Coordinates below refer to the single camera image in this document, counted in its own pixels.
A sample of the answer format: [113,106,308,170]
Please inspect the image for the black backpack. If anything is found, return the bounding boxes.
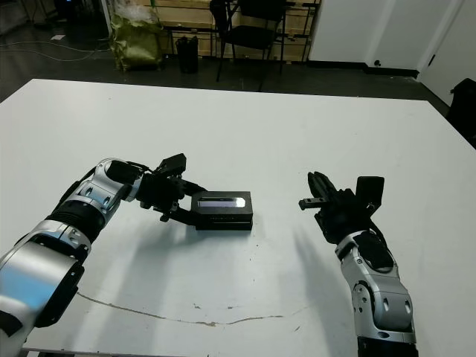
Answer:
[447,77,476,139]

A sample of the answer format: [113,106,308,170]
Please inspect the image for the black waste bin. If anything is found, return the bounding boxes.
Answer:
[175,35,200,74]

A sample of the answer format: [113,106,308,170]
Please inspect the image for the stacked wooden crates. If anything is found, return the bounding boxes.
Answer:
[152,0,323,63]

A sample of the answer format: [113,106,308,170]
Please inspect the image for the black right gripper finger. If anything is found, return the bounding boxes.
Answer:
[307,170,327,200]
[315,170,340,201]

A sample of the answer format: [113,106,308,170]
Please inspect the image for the black box base white lining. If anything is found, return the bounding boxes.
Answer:
[194,219,254,233]

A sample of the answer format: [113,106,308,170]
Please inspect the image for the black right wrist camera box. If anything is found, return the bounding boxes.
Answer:
[354,176,386,210]

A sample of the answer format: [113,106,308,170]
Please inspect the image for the white door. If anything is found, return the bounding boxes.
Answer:
[416,0,476,107]

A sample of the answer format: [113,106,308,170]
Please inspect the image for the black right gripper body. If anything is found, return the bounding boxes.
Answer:
[297,187,375,245]

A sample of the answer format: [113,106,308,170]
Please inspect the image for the black box lid silver stripe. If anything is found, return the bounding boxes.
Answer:
[190,190,255,225]

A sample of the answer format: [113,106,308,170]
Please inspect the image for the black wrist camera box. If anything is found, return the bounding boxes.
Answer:
[155,152,187,176]
[354,176,386,210]

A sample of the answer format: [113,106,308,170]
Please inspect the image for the green sack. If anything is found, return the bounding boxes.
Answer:
[109,11,167,73]

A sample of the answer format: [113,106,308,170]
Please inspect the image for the thin pale floor cable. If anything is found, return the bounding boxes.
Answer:
[0,39,113,63]

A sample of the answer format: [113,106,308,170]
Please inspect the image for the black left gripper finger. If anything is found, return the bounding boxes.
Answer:
[171,206,199,227]
[181,178,211,197]

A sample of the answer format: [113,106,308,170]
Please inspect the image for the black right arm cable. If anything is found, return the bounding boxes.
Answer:
[368,218,390,247]

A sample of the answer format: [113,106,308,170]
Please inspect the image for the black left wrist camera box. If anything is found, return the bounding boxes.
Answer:
[155,152,187,176]

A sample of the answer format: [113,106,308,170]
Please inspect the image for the black mesh office chair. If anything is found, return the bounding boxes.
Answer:
[221,0,292,92]

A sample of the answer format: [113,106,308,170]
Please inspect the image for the black folded chair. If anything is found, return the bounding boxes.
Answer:
[209,0,240,83]

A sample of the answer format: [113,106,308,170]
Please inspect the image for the white plastic bag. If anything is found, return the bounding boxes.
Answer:
[115,0,155,22]

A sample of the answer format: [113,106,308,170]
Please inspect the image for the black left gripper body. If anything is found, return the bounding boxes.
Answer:
[136,170,187,224]

